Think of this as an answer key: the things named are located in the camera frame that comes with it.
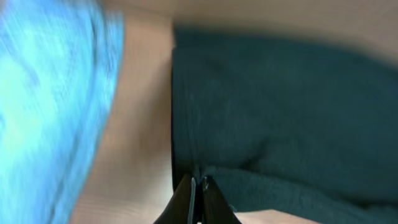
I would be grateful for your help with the black t-shirt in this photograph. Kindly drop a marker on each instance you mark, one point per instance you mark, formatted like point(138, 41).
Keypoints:
point(301, 127)

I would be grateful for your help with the blue denim jeans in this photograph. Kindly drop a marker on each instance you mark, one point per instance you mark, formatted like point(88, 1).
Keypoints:
point(59, 71)

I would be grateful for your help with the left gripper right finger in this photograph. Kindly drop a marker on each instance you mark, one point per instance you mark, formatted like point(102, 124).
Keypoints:
point(216, 210)

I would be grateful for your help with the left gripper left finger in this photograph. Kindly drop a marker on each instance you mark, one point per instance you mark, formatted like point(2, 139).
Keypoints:
point(181, 207)

